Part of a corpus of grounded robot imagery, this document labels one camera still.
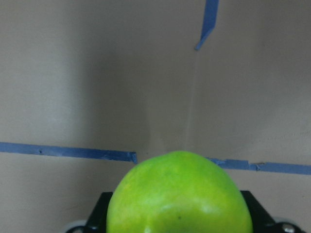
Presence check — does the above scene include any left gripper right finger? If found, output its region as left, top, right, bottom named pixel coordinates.
left=241, top=190, right=276, bottom=233

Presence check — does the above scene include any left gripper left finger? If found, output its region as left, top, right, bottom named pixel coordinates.
left=85, top=192, right=113, bottom=233

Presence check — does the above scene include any green apple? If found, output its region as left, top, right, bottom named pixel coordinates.
left=106, top=151, right=253, bottom=233

